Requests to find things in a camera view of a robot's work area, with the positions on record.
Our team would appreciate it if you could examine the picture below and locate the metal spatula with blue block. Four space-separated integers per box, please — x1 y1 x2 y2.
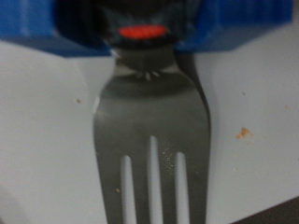
0 0 294 224

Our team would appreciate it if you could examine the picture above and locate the silver toaster oven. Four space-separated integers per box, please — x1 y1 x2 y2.
0 18 299 224

